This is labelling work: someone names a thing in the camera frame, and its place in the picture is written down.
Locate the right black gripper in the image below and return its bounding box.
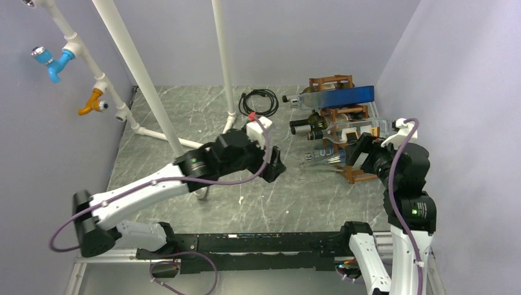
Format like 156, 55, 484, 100
344, 130, 399, 186

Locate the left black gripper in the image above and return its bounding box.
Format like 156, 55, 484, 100
219, 133, 286, 182

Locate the blue clear bottle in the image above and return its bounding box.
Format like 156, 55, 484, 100
304, 147, 346, 163

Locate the clear square liquor bottle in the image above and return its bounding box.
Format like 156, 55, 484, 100
307, 117, 395, 144

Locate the green wine bottle silver neck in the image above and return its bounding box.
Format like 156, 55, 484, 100
290, 125, 313, 135

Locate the dark wine bottle cream label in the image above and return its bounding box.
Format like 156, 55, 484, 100
289, 112, 349, 130

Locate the tall blue liquid bottle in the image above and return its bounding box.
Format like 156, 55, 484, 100
289, 85, 375, 110

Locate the dark green wine bottle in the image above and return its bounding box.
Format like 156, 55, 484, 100
282, 83, 350, 103

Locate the tall clear glass bottle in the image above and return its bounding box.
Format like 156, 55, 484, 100
299, 159, 344, 172

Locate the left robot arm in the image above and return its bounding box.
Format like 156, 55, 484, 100
72, 129, 286, 258

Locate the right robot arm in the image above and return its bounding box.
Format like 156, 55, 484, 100
338, 133, 437, 294

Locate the brown wooden wine rack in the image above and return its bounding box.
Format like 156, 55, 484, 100
309, 75, 376, 184

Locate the orange plastic faucet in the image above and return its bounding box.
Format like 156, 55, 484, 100
77, 88, 109, 116

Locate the blue plastic faucet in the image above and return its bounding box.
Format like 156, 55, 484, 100
30, 46, 76, 84

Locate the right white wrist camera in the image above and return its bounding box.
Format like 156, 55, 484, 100
380, 118, 419, 150

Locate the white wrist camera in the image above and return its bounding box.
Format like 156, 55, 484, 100
246, 112, 273, 149
380, 118, 419, 150

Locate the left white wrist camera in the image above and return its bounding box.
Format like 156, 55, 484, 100
246, 112, 273, 149

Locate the black coiled cable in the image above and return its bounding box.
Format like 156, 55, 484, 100
238, 88, 280, 119

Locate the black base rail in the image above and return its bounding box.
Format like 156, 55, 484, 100
136, 231, 354, 274

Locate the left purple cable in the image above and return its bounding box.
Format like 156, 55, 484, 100
49, 116, 273, 295

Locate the white PVC pipe frame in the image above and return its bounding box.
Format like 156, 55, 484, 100
22, 0, 238, 200

